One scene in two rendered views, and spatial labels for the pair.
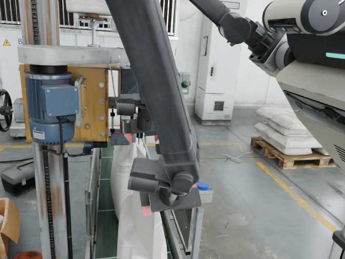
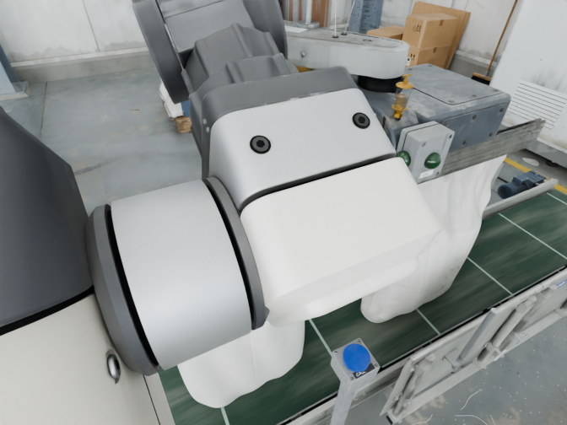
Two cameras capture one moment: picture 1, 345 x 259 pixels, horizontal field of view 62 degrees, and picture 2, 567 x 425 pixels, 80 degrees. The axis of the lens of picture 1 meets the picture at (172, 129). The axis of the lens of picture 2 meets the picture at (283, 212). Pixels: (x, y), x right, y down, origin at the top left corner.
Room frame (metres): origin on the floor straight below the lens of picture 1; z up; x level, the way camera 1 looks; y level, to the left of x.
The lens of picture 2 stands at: (0.91, -0.47, 1.59)
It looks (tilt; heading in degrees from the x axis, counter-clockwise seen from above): 40 degrees down; 77
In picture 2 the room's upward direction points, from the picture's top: straight up
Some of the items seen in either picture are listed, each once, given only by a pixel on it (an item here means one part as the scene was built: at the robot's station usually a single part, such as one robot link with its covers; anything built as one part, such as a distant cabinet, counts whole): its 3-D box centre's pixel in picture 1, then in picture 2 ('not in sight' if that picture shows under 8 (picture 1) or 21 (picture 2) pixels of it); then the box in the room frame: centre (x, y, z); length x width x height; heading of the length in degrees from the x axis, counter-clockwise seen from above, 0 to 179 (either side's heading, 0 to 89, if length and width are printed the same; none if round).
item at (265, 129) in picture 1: (280, 129); not in sight; (3.88, -1.53, 0.32); 0.67 x 0.42 x 0.14; 107
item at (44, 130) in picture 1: (51, 107); not in sight; (0.98, 0.44, 1.21); 0.15 x 0.15 x 0.25
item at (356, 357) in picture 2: (202, 186); (355, 358); (1.15, -0.15, 0.84); 0.06 x 0.06 x 0.02
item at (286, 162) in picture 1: (303, 150); not in sight; (3.77, -1.86, 0.07); 1.20 x 0.82 x 0.14; 105
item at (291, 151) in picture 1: (284, 142); not in sight; (3.67, -1.53, 0.20); 0.66 x 0.44 x 0.12; 13
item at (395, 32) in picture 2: not in sight; (388, 46); (3.65, 4.42, 0.22); 0.60 x 0.40 x 0.45; 25
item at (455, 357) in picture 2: not in sight; (468, 338); (1.53, -0.11, 0.69); 0.05 x 0.04 x 0.31; 13
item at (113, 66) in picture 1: (113, 85); not in sight; (1.26, 0.27, 1.26); 0.22 x 0.05 x 0.16; 13
